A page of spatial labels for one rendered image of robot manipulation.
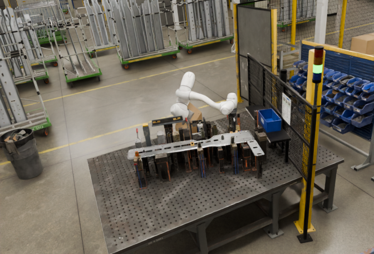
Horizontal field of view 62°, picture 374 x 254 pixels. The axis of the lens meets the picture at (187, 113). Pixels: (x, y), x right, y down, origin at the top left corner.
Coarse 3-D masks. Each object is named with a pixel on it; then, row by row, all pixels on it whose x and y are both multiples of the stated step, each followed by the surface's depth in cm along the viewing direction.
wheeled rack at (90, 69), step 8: (80, 16) 972; (56, 24) 905; (64, 24) 884; (72, 24) 884; (88, 24) 822; (88, 48) 1018; (64, 56) 824; (96, 56) 859; (64, 64) 1004; (88, 64) 967; (64, 72) 841; (72, 72) 905; (80, 72) 895; (88, 72) 886; (96, 72) 877; (72, 80) 854
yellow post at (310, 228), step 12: (312, 60) 257; (312, 72) 261; (312, 84) 265; (312, 96) 270; (312, 168) 304; (312, 180) 311; (312, 192) 317; (300, 204) 333; (300, 216) 338; (300, 228) 341; (312, 228) 339
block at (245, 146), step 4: (244, 144) 328; (244, 148) 321; (248, 148) 320; (244, 152) 322; (248, 152) 322; (244, 156) 324; (248, 156) 324; (244, 160) 328; (248, 160) 328; (244, 164) 329; (248, 164) 330; (244, 168) 331; (248, 168) 332
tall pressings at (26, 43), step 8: (24, 16) 1047; (8, 24) 1033; (32, 24) 1067; (24, 32) 1060; (32, 32) 1068; (24, 40) 1065; (32, 40) 1076; (16, 48) 1040; (40, 48) 1095; (32, 56) 1089; (40, 56) 1100
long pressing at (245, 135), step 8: (216, 136) 345; (224, 136) 343; (240, 136) 339; (248, 136) 337; (168, 144) 342; (176, 144) 340; (184, 144) 338; (208, 144) 332; (216, 144) 330; (224, 144) 329; (128, 152) 337; (152, 152) 331; (160, 152) 329; (168, 152) 328
